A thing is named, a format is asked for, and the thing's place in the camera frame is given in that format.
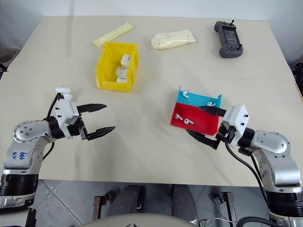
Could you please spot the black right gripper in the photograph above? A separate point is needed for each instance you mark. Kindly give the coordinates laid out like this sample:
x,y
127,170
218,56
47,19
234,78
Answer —
x,y
225,136

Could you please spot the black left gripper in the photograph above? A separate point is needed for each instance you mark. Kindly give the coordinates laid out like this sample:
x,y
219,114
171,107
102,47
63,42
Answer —
x,y
75,128

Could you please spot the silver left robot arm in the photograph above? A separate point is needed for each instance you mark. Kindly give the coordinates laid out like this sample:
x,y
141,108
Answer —
x,y
26,134

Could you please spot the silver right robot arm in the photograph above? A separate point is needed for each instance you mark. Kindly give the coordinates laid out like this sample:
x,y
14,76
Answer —
x,y
274,151

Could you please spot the yellow plastic bin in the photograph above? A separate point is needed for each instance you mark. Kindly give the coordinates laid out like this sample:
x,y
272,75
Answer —
x,y
106,71

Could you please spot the red plastic tray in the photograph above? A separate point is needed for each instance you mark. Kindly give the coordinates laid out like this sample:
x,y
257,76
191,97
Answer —
x,y
198,121

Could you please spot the white earbud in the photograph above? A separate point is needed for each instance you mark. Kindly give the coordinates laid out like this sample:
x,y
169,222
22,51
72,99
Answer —
x,y
184,93
177,116
210,104
188,121

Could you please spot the blue plastic tray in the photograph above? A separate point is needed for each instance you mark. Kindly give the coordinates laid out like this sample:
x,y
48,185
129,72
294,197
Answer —
x,y
198,98

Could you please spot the dark rounded shape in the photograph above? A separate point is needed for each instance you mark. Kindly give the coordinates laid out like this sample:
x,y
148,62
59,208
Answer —
x,y
127,201

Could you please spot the grey handheld remote controller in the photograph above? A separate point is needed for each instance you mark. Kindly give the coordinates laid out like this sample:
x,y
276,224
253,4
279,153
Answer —
x,y
228,40

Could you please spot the long pale yellow packet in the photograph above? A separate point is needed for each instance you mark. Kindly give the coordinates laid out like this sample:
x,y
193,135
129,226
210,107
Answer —
x,y
113,34

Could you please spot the cream plastic bag packet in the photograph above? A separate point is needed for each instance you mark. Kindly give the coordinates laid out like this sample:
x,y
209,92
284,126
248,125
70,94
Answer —
x,y
172,39

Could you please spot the black wheeled stand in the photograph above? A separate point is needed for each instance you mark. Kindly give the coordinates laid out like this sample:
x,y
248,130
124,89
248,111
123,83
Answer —
x,y
298,78

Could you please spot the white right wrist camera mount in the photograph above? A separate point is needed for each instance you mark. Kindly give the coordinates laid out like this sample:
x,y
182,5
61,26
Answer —
x,y
237,118

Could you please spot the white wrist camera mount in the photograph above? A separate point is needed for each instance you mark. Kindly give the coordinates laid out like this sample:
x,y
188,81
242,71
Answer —
x,y
237,118
67,110

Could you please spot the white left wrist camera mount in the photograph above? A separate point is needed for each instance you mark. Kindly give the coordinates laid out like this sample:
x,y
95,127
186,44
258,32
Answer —
x,y
67,110

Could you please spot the rusty metal bracket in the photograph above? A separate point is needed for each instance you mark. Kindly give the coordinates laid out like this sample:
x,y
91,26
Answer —
x,y
228,205
99,208

